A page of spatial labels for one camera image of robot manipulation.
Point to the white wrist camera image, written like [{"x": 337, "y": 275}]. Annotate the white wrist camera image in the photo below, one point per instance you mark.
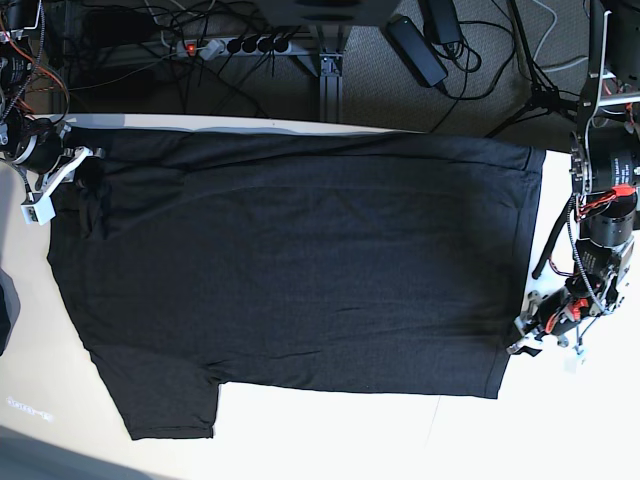
[
  {"x": 38, "y": 207},
  {"x": 575, "y": 360}
]

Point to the dark object at left edge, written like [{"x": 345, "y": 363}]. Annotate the dark object at left edge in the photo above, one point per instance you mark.
[{"x": 10, "y": 310}]

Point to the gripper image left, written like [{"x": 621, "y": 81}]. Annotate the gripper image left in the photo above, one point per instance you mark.
[{"x": 56, "y": 148}]

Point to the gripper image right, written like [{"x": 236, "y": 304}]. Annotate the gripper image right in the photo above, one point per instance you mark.
[{"x": 546, "y": 315}]

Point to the black T-shirt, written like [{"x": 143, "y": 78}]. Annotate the black T-shirt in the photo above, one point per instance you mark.
[{"x": 390, "y": 263}]

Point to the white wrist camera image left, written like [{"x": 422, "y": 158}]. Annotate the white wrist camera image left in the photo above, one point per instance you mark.
[{"x": 38, "y": 207}]

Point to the black tripod stand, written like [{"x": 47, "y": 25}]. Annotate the black tripod stand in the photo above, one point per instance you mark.
[{"x": 545, "y": 97}]

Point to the black power adapter brick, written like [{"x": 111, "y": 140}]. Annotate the black power adapter brick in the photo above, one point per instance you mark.
[{"x": 417, "y": 55}]

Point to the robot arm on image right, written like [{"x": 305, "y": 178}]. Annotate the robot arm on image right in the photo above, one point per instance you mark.
[{"x": 601, "y": 215}]

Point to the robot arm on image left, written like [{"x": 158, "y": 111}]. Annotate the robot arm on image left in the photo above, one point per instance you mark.
[{"x": 23, "y": 32}]

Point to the aluminium frame post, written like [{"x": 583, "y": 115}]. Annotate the aluminium frame post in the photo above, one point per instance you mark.
[{"x": 331, "y": 42}]

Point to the grey power strip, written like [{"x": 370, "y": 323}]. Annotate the grey power strip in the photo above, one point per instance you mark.
[{"x": 218, "y": 47}]

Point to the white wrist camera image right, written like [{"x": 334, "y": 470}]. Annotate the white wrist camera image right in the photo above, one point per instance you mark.
[{"x": 575, "y": 360}]

